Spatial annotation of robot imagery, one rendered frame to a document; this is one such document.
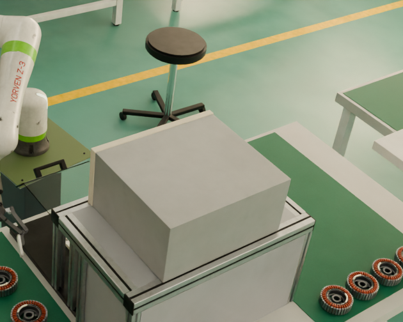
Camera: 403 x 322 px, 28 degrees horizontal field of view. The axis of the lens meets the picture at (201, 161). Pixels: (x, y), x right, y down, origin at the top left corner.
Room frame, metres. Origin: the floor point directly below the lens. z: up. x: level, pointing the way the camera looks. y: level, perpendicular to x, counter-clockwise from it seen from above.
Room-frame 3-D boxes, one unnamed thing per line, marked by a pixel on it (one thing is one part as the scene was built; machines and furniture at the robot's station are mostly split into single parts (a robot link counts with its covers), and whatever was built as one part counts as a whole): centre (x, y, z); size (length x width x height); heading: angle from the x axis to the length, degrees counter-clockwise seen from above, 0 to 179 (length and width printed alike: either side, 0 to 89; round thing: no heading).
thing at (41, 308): (1.65, 0.45, 0.77); 0.11 x 0.11 x 0.04
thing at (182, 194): (1.83, 0.03, 1.22); 0.44 x 0.39 x 0.20; 133
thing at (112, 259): (1.84, 0.02, 1.09); 0.68 x 0.44 x 0.05; 133
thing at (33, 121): (2.53, 0.70, 0.91); 0.16 x 0.13 x 0.19; 95
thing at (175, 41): (3.93, 0.22, 0.28); 0.54 x 0.49 x 0.56; 43
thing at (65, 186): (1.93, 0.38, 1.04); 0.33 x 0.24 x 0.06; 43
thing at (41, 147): (2.56, 0.73, 0.78); 0.26 x 0.15 x 0.06; 62
